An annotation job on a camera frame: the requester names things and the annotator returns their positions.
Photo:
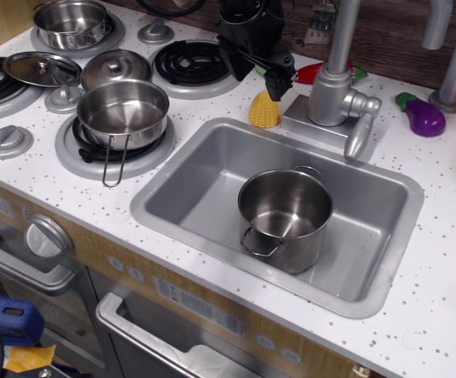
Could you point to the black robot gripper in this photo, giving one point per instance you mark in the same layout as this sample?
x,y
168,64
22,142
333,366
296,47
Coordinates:
x,y
250,34

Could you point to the yellow toy corn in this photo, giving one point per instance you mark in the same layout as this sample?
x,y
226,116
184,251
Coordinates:
x,y
263,111

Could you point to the steel pot in sink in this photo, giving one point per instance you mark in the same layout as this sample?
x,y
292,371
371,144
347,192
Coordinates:
x,y
285,214

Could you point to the grey plastic sink basin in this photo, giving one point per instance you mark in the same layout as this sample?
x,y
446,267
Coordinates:
x,y
194,199

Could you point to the steel pot on back burner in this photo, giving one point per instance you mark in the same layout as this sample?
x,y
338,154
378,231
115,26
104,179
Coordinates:
x,y
72,25

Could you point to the red toy chili pepper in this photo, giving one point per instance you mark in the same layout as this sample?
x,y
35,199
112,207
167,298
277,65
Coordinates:
x,y
307,74

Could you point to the silver toy faucet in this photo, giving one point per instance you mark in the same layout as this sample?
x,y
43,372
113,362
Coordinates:
x,y
334,107

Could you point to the grey metal spatula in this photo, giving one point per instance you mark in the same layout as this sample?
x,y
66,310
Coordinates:
x,y
321,23

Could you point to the black back right burner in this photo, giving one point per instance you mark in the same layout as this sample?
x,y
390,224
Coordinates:
x,y
191,70

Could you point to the grey stove knob top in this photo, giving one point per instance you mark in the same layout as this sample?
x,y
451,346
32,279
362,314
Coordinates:
x,y
155,33

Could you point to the grey stove knob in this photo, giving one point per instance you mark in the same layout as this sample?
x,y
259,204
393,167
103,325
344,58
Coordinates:
x,y
64,99
14,141
155,33

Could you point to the purple toy eggplant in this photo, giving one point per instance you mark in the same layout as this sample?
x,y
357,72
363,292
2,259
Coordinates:
x,y
425,119

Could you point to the domed steel lid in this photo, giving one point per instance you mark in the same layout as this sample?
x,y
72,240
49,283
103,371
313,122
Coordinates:
x,y
114,65

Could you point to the grey curved pipe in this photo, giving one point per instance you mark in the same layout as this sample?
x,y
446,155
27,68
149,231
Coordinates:
x,y
437,23

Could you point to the grey stove knob middle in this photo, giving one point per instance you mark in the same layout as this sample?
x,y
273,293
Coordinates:
x,y
64,99

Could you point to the black front burner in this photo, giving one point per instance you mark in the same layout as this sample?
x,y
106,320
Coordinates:
x,y
78,153

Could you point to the flat steel lid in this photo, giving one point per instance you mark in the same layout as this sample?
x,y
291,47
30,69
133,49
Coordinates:
x,y
42,69

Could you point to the grey stove knob left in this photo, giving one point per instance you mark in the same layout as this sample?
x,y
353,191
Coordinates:
x,y
14,141

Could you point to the silver oven dial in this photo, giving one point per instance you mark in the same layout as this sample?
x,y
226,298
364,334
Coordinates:
x,y
45,238

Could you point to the blue clamp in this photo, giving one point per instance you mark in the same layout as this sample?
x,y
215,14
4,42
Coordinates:
x,y
21,323

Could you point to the yellow tape piece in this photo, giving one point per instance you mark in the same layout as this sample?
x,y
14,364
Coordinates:
x,y
27,358

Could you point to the steel saucepan with wire handle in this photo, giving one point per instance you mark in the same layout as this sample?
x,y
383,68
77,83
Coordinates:
x,y
126,115

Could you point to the silver dishwasher door handle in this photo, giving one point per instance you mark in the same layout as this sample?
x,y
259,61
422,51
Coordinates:
x,y
155,351

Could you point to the silver oven door handle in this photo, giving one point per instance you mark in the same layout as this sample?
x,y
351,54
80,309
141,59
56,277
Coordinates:
x,y
56,282

